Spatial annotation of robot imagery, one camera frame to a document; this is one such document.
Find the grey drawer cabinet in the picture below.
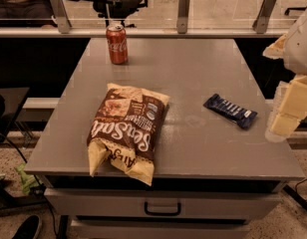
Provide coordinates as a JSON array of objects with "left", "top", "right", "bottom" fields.
[{"left": 26, "top": 38, "right": 303, "bottom": 239}]

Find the blue rxbar blueberry bar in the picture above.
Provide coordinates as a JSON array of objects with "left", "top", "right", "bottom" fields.
[{"left": 203, "top": 94, "right": 257, "bottom": 129}]

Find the black shoe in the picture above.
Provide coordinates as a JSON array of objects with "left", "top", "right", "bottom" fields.
[{"left": 12, "top": 215, "right": 42, "bottom": 239}]

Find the black drawer handle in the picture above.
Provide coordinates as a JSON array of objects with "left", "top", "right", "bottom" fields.
[{"left": 144, "top": 202, "right": 181, "bottom": 217}]

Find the green crumpled wrapper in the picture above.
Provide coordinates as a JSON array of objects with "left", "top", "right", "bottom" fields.
[{"left": 15, "top": 163, "right": 39, "bottom": 195}]

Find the red coca-cola can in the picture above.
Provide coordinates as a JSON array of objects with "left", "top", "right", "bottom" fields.
[{"left": 106, "top": 24, "right": 128, "bottom": 65}]

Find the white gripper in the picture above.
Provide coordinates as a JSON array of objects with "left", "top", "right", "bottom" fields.
[{"left": 262, "top": 8, "right": 307, "bottom": 137}]

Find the metal bracket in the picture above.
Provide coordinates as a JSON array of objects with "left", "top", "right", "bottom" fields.
[
  {"left": 252, "top": 0, "right": 277, "bottom": 34},
  {"left": 50, "top": 0, "right": 71, "bottom": 34},
  {"left": 176, "top": 0, "right": 190, "bottom": 34}
]

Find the brown sea salt chip bag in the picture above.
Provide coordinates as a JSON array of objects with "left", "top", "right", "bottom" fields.
[{"left": 87, "top": 84, "right": 169, "bottom": 185}]

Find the middle metal bracket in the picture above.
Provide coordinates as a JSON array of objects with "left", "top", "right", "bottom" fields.
[{"left": 176, "top": 0, "right": 190, "bottom": 34}]

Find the right metal bracket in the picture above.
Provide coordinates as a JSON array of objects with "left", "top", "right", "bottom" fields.
[{"left": 252, "top": 0, "right": 277, "bottom": 34}]

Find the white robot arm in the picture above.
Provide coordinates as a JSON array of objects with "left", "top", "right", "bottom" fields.
[{"left": 263, "top": 8, "right": 307, "bottom": 142}]

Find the left metal bracket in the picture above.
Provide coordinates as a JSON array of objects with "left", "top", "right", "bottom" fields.
[{"left": 50, "top": 0, "right": 71, "bottom": 34}]

